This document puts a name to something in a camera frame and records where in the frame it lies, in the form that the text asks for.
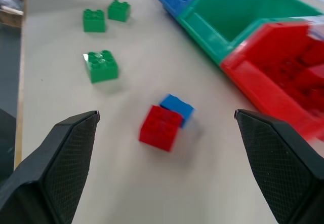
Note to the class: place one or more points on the red plastic bin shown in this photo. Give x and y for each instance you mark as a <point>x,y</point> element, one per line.
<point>268,82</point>

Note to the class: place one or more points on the blue toy brick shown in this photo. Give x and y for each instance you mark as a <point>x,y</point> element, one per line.
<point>180,108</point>

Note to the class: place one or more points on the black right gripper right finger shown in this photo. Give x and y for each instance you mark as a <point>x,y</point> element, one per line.
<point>276,168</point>

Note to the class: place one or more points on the red toy brick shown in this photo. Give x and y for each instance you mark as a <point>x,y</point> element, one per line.
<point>160,128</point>

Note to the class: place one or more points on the green toy brick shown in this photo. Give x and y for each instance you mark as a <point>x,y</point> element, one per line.
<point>102,66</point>
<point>119,10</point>
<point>94,20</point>

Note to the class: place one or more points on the wooden furniture piece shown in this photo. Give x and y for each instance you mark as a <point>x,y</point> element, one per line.
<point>14,3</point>

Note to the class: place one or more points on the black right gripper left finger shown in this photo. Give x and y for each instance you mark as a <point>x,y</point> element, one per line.
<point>53,173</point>

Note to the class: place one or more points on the green plastic bin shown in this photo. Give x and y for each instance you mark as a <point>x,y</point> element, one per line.
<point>222,18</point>

